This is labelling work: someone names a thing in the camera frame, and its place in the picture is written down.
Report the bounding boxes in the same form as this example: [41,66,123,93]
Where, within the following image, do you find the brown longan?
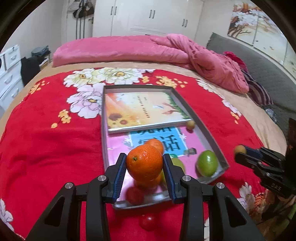
[186,120,195,131]
[234,145,247,155]

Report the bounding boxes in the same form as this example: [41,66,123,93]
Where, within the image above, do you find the green fruit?
[161,154,186,187]
[196,150,219,177]

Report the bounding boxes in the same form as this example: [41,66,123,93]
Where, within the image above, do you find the orange mandarin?
[145,138,164,154]
[126,144,163,182]
[134,171,163,189]

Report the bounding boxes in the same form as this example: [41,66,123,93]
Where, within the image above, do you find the red cherry tomato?
[125,186,144,205]
[139,213,156,232]

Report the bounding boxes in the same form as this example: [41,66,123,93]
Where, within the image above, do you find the pink Chinese workbook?
[107,126,218,204]

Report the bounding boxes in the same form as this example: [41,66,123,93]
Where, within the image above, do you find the striped purple pillow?
[241,69,273,107]

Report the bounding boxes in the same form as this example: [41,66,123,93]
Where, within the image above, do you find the grey headboard cushion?
[206,33,295,137]

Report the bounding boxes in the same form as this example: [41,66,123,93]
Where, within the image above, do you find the grey shallow box tray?
[100,84,230,210]

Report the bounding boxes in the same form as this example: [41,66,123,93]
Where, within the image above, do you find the sunflower cover book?
[105,92,191,133]

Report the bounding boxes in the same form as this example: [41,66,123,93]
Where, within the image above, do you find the pink quilt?
[53,34,249,94]

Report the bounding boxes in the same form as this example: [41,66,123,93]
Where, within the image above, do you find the white drawer cabinet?
[0,45,23,112]

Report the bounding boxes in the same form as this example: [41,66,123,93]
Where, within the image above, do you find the white wardrobe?
[92,0,204,40]

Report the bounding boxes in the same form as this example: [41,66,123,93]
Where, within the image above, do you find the black clothes pile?
[21,56,40,86]

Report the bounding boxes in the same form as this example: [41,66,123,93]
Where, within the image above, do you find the hanging bags on door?
[66,1,94,42]

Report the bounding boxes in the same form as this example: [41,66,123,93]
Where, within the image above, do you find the floral wall painting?
[227,1,295,76]

